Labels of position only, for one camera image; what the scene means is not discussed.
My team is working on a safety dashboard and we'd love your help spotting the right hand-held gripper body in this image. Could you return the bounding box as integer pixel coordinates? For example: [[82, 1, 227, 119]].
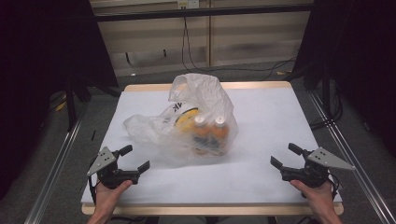
[[279, 147, 357, 189]]

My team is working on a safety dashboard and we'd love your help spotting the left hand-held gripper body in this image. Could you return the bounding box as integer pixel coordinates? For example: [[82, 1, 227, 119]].
[[86, 147, 140, 190]]

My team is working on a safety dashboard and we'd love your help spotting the orange drink bottle white cap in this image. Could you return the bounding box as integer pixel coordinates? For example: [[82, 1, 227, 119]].
[[209, 115, 231, 157], [191, 115, 214, 157]]

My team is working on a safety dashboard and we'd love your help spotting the clear plastic bag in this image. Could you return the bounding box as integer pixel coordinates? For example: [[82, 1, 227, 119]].
[[122, 73, 240, 167]]

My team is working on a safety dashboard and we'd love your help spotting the person's left hand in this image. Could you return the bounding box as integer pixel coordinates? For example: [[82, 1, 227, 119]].
[[92, 179, 134, 217]]

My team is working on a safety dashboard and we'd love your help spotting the person's right hand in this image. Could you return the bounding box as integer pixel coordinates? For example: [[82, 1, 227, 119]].
[[289, 179, 336, 217]]

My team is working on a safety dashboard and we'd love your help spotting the white table mat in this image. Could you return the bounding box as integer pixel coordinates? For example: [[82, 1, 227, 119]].
[[80, 87, 343, 206]]

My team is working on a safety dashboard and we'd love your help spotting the yellow round packet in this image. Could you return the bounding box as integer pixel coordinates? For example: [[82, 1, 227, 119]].
[[173, 106, 200, 133]]

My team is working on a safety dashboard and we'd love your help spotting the black metal stand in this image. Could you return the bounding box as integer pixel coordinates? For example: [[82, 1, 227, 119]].
[[64, 74, 120, 133]]

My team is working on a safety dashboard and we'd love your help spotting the wooden table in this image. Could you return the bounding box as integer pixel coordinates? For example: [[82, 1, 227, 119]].
[[80, 80, 345, 217]]

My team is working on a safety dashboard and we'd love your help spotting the black curtain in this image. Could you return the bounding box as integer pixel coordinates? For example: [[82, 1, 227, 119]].
[[292, 0, 396, 157], [0, 0, 120, 200]]

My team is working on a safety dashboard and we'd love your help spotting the black horizontal bar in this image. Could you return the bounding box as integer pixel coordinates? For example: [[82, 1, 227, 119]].
[[92, 3, 314, 22]]

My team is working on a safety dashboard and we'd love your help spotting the left hand-held gripper black cable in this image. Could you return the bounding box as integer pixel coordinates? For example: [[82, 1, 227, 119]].
[[88, 175, 97, 204]]

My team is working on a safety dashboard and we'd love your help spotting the hand-held gripper black cable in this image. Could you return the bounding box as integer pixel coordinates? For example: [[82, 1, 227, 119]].
[[88, 175, 97, 204], [326, 172, 342, 200]]

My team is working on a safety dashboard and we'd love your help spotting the right hand-held gripper black cable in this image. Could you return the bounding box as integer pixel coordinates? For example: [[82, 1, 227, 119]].
[[326, 172, 342, 200]]

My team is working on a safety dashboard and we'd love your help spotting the metal floor rail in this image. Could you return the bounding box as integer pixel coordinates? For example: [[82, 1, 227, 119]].
[[23, 115, 87, 224], [308, 91, 396, 224]]

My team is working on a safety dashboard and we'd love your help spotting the black floor cables bundle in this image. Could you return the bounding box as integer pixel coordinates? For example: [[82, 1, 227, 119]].
[[309, 82, 344, 131]]

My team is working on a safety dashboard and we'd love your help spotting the black wall cable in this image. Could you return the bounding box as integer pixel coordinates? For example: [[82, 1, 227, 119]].
[[184, 17, 297, 73], [180, 17, 220, 82]]

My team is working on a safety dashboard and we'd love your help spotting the white wall power outlet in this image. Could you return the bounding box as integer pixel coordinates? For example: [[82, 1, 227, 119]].
[[177, 0, 200, 9]]

